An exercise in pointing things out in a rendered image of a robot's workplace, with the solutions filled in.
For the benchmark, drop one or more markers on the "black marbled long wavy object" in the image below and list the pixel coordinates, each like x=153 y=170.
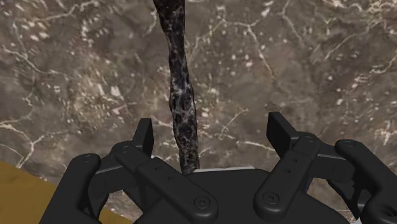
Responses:
x=181 y=93

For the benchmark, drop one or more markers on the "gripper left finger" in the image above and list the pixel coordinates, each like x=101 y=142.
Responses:
x=161 y=176

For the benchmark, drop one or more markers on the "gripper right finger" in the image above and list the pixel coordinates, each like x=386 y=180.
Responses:
x=288 y=173

